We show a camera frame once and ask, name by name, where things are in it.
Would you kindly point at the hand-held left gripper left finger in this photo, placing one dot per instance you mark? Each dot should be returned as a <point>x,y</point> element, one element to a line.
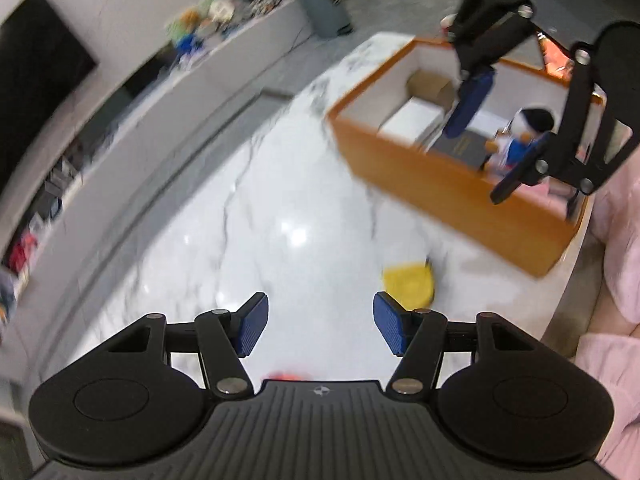
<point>252,325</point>

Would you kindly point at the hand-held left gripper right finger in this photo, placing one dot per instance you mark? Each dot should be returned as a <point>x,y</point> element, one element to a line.
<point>390,325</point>

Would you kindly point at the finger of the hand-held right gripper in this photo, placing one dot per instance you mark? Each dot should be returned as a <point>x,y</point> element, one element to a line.
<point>470,100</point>
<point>525,170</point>

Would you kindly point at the cardboard box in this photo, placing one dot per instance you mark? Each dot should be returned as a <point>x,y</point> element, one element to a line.
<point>430,87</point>

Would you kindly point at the yellow soft item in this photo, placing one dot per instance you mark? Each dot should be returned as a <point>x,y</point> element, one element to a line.
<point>407,285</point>

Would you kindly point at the dark book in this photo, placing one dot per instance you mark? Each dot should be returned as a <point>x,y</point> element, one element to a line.
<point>460,152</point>

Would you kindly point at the white box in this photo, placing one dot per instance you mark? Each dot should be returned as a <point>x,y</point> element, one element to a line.
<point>412,120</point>

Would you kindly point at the orange storage box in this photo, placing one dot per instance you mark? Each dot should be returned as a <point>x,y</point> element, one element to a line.
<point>450,200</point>

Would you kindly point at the orange knitted ball toy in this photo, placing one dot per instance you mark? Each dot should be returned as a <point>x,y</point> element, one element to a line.
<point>290,376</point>

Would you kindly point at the red patterned object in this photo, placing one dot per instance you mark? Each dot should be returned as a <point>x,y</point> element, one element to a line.
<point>552,55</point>

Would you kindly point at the person's pink clothing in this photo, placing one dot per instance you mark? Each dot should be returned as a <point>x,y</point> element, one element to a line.
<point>615,310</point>

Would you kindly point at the grey trash bin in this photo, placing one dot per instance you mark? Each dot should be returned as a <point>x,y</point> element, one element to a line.
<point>325,7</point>

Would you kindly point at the small brown plush toy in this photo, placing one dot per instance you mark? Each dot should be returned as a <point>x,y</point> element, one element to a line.
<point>190,19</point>

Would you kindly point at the black television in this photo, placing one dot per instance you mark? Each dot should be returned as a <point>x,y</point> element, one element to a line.
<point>35,70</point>

